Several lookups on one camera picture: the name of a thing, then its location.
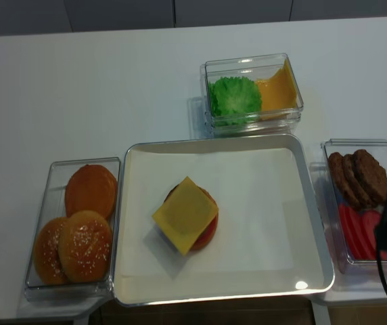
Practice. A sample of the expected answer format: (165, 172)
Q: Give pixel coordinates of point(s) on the yellow cheese slice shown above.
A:
(188, 219)
(277, 89)

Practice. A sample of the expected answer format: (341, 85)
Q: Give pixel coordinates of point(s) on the clear lettuce cheese container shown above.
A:
(249, 67)

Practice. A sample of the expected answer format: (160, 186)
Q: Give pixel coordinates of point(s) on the green lettuce leaf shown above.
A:
(234, 100)

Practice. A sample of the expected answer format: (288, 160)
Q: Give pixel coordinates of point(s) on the red tomato slice front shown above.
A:
(369, 220)

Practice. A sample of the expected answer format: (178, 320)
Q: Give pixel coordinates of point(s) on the red tomato slices stack behind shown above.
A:
(349, 230)

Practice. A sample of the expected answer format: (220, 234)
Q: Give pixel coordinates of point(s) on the brown patty middle in container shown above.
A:
(362, 196)

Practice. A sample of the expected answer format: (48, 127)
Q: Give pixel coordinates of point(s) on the brown patty in container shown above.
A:
(362, 196)
(371, 175)
(337, 173)

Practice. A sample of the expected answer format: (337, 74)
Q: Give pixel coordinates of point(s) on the brown patty right in container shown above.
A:
(371, 175)

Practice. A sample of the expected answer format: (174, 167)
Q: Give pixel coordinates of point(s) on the brown patty left in container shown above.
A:
(337, 173)

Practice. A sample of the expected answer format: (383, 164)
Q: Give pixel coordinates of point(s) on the clear patty tomato container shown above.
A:
(353, 276)

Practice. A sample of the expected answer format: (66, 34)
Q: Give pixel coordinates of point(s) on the white paper tray liner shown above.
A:
(264, 210)

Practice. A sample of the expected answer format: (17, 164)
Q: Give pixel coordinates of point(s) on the yellow cheese slice in container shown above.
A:
(277, 89)

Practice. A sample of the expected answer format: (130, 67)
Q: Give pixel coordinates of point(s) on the red tomato slice on bun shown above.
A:
(208, 233)

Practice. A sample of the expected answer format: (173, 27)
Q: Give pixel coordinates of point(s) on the bottom bun on tray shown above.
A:
(202, 246)

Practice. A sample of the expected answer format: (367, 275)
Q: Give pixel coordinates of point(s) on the silver metal tray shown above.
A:
(220, 291)

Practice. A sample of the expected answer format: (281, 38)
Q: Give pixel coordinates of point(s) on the brown meat patty on bun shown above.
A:
(202, 189)

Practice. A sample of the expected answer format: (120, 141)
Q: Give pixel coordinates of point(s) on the plain orange bun half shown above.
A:
(91, 188)

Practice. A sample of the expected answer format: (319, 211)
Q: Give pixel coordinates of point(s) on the sesame bun top front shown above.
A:
(84, 247)

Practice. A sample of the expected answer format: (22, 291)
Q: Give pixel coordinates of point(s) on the sesame bun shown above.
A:
(45, 253)
(84, 247)

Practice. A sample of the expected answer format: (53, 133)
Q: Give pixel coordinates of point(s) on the clear bun container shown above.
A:
(52, 207)

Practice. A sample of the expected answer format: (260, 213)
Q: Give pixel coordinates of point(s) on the sesame bun top left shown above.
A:
(45, 253)

